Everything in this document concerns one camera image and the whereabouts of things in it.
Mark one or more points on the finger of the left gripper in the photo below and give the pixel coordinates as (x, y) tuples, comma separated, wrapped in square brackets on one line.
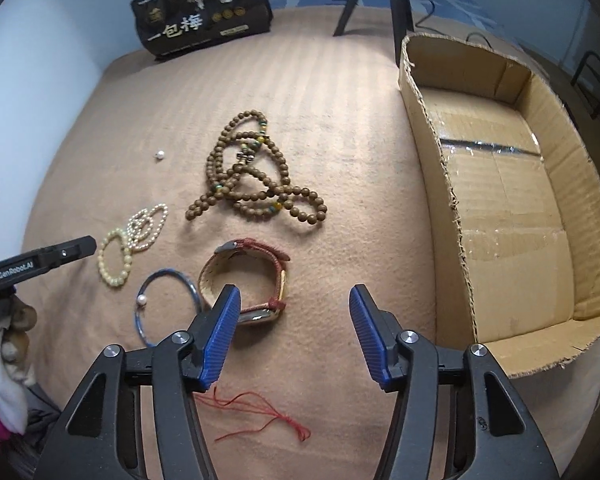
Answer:
[(40, 261)]

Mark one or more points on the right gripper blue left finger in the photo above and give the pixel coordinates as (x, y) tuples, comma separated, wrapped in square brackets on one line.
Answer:
[(210, 336)]

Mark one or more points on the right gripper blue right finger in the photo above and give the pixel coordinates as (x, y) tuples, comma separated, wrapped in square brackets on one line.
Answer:
[(387, 353)]

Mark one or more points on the red strap wristwatch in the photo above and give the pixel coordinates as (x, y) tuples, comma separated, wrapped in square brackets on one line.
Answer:
[(258, 268)]

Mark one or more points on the red string jade pendant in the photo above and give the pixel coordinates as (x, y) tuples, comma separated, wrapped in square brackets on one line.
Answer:
[(252, 403)]

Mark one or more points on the blue bangle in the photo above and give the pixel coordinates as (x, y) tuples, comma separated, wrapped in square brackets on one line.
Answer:
[(148, 304)]

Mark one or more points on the cardboard box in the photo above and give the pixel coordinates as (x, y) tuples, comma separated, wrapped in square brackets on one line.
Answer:
[(514, 205)]

